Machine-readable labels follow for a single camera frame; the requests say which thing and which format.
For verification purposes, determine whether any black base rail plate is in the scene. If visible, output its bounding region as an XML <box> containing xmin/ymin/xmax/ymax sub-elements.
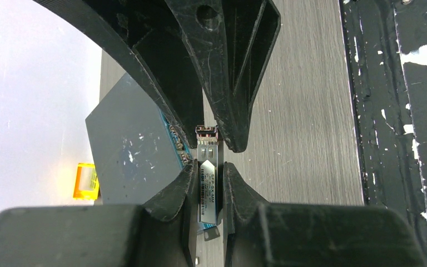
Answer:
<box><xmin>340</xmin><ymin>1</ymin><xmax>427</xmax><ymax>260</ymax></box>

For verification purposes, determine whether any dark grey network switch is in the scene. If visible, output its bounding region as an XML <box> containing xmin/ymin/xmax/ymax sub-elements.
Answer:
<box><xmin>85</xmin><ymin>74</ymin><xmax>181</xmax><ymax>205</ymax></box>

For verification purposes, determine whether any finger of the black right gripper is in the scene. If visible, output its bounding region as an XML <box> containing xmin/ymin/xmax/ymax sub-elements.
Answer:
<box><xmin>167</xmin><ymin>1</ymin><xmax>281</xmax><ymax>153</ymax></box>
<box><xmin>39</xmin><ymin>0</ymin><xmax>204</xmax><ymax>149</ymax></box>

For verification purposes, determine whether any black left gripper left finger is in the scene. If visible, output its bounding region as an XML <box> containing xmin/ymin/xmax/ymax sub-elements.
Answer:
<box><xmin>0</xmin><ymin>160</ymin><xmax>198</xmax><ymax>266</ymax></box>

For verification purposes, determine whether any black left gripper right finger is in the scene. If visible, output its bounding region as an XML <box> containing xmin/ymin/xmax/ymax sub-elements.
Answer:
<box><xmin>223</xmin><ymin>162</ymin><xmax>427</xmax><ymax>266</ymax></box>

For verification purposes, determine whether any silver SFP plug module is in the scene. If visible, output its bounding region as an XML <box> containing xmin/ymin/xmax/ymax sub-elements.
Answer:
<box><xmin>196</xmin><ymin>126</ymin><xmax>224</xmax><ymax>241</ymax></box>

